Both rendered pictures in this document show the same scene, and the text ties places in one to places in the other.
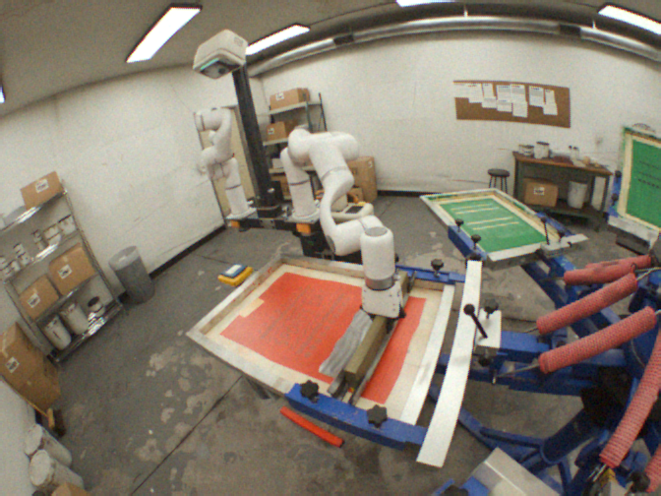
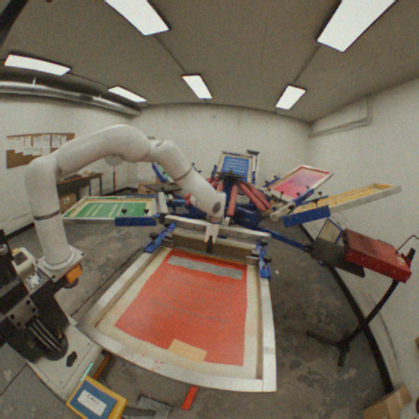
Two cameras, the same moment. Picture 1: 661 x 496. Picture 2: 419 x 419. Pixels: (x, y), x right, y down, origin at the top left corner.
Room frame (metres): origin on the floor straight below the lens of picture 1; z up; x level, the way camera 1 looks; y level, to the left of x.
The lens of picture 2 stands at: (0.84, 0.52, 1.46)
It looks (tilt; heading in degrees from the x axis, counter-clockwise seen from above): 19 degrees down; 244
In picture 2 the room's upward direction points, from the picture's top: 7 degrees clockwise
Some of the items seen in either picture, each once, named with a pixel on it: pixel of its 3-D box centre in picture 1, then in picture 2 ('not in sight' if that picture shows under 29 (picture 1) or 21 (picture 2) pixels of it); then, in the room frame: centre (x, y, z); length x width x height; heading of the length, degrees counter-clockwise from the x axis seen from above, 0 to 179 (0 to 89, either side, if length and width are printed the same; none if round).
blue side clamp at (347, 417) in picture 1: (345, 416); (261, 262); (0.27, 0.04, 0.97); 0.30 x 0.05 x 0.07; 56
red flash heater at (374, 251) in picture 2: not in sight; (377, 253); (-0.57, 0.49, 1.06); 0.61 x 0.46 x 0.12; 116
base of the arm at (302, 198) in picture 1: (304, 197); (50, 236); (1.15, 0.07, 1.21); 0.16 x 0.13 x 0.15; 147
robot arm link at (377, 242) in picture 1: (373, 243); (209, 203); (0.55, -0.10, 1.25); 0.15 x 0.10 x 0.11; 16
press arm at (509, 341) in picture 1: (504, 345); not in sight; (0.32, -0.39, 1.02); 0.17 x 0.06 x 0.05; 56
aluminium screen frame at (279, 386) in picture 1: (319, 317); (198, 283); (0.64, 0.08, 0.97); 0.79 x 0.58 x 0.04; 56
